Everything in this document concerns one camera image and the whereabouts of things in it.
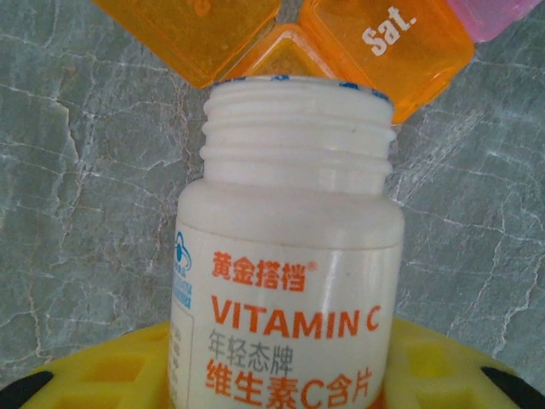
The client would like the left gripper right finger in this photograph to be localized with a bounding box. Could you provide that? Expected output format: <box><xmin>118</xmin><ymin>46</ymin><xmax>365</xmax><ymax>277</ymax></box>
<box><xmin>380</xmin><ymin>317</ymin><xmax>545</xmax><ymax>409</ymax></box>

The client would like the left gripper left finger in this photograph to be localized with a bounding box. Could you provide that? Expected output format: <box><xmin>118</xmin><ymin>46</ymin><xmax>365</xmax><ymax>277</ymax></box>
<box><xmin>0</xmin><ymin>321</ymin><xmax>172</xmax><ymax>409</ymax></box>

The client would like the white vitamin C bottle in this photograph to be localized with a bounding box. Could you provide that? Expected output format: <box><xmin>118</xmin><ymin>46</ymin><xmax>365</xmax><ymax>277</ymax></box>
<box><xmin>168</xmin><ymin>72</ymin><xmax>405</xmax><ymax>409</ymax></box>

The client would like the orange and pink pill organizer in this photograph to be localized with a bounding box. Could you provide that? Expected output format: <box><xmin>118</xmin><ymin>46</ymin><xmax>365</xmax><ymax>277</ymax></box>
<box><xmin>91</xmin><ymin>0</ymin><xmax>545</xmax><ymax>125</ymax></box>

